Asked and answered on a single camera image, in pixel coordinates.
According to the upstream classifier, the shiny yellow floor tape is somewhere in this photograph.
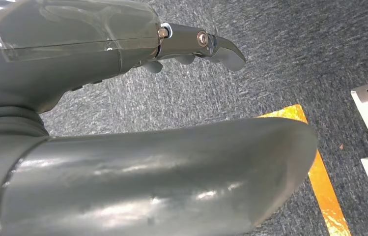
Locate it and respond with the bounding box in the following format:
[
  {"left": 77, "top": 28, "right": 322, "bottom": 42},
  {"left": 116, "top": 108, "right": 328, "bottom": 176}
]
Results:
[{"left": 257, "top": 104, "right": 353, "bottom": 236}]

